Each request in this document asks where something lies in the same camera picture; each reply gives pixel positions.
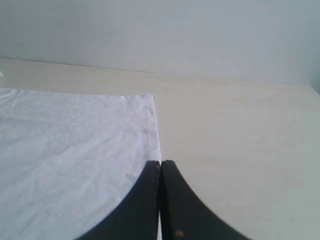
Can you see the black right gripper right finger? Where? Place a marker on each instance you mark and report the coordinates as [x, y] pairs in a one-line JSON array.
[[183, 215]]

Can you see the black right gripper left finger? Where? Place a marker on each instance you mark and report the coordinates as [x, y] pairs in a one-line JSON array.
[[137, 215]]

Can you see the white t-shirt red lettering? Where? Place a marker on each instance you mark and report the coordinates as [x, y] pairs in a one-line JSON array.
[[67, 160]]

